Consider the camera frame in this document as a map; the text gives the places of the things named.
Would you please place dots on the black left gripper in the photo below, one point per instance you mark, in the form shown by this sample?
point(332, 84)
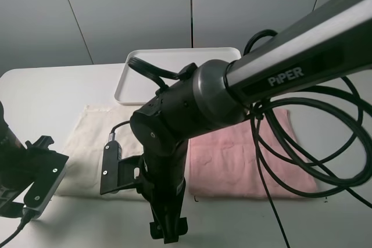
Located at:
point(18, 164)

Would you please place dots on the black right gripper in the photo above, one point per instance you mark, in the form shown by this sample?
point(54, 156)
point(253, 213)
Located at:
point(163, 186)

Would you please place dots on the pink towel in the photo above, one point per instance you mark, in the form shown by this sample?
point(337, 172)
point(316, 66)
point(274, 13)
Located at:
point(223, 163)

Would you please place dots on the cream white towel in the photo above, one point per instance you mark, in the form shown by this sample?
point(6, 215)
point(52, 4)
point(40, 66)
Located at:
point(84, 148)

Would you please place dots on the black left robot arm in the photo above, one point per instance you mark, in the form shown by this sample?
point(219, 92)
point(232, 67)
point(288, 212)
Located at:
point(5, 126)

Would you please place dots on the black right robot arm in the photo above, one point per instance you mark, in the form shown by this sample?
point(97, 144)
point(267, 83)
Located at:
point(331, 42)

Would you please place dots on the white plastic tray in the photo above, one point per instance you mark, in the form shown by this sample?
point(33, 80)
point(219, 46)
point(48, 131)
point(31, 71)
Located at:
point(148, 71)

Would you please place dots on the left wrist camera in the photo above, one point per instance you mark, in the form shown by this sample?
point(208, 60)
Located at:
point(50, 169)

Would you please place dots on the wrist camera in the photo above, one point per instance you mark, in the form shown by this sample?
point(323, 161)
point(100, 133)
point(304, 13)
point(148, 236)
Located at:
point(119, 174)
point(50, 169)

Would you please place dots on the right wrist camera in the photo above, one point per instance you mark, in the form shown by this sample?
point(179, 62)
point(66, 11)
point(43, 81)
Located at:
point(119, 174)

